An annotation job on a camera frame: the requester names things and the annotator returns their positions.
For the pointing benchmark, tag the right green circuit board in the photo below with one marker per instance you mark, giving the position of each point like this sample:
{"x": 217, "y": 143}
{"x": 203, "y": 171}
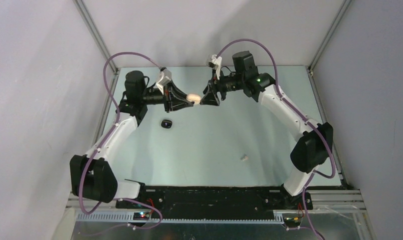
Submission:
{"x": 293, "y": 220}

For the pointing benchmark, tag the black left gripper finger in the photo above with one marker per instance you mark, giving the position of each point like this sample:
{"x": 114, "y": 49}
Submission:
{"x": 175, "y": 91}
{"x": 176, "y": 104}

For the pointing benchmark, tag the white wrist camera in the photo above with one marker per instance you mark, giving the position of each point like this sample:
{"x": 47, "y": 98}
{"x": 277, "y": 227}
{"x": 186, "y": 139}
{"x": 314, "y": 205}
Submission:
{"x": 164, "y": 78}
{"x": 215, "y": 62}

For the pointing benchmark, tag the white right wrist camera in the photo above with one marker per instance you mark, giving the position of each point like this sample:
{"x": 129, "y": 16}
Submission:
{"x": 215, "y": 62}

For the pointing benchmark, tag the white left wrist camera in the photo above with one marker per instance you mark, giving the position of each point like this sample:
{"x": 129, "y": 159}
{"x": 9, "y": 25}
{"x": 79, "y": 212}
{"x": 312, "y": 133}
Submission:
{"x": 164, "y": 78}

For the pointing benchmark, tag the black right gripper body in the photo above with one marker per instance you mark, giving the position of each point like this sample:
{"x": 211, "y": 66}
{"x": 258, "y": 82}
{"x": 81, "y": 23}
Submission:
{"x": 224, "y": 85}

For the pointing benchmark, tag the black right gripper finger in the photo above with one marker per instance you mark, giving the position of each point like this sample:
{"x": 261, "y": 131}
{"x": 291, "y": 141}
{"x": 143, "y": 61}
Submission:
{"x": 210, "y": 98}
{"x": 209, "y": 89}

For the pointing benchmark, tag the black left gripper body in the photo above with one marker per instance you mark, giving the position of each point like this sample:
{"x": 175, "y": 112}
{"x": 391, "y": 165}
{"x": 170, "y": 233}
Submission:
{"x": 166, "y": 98}

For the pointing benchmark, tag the right aluminium frame post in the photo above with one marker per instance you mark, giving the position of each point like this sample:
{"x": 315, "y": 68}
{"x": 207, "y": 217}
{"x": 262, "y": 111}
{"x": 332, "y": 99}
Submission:
{"x": 346, "y": 4}

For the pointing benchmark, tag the black glossy earbud charging case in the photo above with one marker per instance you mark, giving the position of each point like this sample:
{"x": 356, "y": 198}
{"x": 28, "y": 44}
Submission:
{"x": 166, "y": 124}

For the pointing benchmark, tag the green circuit board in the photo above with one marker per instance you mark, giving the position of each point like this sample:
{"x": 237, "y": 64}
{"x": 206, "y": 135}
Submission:
{"x": 141, "y": 216}
{"x": 293, "y": 220}

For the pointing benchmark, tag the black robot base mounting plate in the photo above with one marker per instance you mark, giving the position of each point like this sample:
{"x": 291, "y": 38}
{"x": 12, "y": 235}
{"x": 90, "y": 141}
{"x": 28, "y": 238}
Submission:
{"x": 195, "y": 202}

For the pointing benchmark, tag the left green circuit board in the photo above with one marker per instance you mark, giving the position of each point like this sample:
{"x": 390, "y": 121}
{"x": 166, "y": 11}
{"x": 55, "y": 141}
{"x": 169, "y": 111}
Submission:
{"x": 141, "y": 216}

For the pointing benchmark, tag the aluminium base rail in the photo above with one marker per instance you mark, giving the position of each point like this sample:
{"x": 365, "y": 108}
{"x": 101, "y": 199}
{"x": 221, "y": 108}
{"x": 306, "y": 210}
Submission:
{"x": 337, "y": 201}

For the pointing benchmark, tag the aluminium frame post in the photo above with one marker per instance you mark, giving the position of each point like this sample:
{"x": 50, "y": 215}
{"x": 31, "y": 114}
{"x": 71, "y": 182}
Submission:
{"x": 92, "y": 28}
{"x": 346, "y": 4}

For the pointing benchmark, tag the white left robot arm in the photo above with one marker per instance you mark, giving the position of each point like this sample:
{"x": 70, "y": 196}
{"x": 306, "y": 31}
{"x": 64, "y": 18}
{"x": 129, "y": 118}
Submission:
{"x": 92, "y": 174}

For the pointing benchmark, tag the beige square earbud case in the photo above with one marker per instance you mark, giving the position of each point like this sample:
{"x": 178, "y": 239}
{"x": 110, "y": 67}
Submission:
{"x": 194, "y": 98}

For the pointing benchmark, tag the left aluminium frame post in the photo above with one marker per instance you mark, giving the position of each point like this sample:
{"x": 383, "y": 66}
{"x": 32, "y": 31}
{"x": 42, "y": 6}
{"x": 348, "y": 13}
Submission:
{"x": 92, "y": 28}

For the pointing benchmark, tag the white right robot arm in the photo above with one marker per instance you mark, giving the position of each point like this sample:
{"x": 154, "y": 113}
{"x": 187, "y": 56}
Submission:
{"x": 313, "y": 139}

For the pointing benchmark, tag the white slotted cable duct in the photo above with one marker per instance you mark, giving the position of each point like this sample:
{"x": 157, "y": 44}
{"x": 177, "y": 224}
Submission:
{"x": 126, "y": 217}

